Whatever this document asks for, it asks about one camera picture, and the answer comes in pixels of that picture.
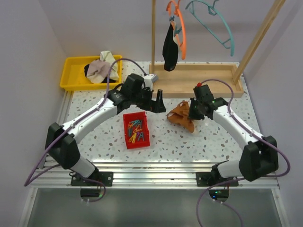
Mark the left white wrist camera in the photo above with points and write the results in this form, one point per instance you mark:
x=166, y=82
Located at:
x=150, y=79

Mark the teal plastic hanger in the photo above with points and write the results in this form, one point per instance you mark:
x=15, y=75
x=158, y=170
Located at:
x=229, y=43

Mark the black underwear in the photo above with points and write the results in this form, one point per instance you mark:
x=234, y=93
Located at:
x=170, y=48

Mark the dark teal clothespin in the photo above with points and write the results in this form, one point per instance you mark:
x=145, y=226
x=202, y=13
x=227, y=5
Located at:
x=129, y=131

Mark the yellow clothespin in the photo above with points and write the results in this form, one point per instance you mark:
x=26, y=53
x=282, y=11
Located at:
x=132, y=139

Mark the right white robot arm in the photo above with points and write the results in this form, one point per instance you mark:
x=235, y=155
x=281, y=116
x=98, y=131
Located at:
x=259, y=156

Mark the left wooden rack post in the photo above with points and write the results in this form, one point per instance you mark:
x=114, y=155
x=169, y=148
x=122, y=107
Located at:
x=153, y=31

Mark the pale green cloth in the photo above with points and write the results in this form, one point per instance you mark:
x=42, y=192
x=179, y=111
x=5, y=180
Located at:
x=109, y=58

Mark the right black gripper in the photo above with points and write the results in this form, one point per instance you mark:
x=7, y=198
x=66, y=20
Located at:
x=191, y=114

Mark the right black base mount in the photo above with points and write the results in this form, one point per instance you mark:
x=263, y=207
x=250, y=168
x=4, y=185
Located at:
x=207, y=179

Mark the grey clothespin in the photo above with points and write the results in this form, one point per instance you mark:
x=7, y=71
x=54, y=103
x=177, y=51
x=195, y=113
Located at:
x=141, y=137
x=139, y=123

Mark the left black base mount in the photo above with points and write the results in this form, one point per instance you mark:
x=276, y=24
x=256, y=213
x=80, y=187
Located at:
x=104, y=177

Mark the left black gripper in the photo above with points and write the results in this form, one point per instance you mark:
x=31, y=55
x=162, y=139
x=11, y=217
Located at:
x=156, y=107

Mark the red plastic bin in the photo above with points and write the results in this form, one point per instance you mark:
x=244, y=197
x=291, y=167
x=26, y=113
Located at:
x=133, y=117

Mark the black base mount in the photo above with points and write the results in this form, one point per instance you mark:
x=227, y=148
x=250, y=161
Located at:
x=104, y=177
x=207, y=179

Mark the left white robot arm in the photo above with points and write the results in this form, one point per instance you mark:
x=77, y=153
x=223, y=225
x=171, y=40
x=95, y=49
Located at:
x=62, y=140

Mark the wooden rack base tray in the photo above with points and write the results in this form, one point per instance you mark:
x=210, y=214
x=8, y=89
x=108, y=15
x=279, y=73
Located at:
x=180, y=82

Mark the wooden rack post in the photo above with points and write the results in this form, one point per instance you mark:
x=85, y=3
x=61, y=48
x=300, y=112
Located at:
x=153, y=31
x=267, y=22

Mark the yellow plastic tray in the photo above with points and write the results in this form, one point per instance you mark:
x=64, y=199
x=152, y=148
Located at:
x=73, y=76

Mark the orange clothespin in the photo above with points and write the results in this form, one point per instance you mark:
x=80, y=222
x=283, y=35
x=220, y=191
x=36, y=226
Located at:
x=137, y=129

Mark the orange plastic hanger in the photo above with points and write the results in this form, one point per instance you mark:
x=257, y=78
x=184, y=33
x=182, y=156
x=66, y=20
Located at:
x=178, y=25

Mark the aluminium rail frame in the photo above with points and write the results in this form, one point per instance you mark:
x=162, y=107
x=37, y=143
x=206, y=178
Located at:
x=172, y=159

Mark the brown orange underwear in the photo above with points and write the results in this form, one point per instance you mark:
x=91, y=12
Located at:
x=180, y=116

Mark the right wooden rack post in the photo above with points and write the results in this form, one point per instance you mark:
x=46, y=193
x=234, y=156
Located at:
x=267, y=22

